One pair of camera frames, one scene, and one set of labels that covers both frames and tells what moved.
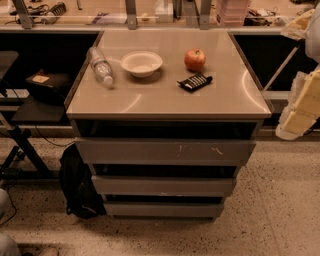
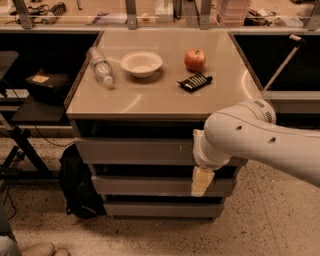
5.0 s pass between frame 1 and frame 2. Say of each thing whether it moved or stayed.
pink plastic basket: stayed
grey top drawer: stayed
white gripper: moved
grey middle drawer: stayed
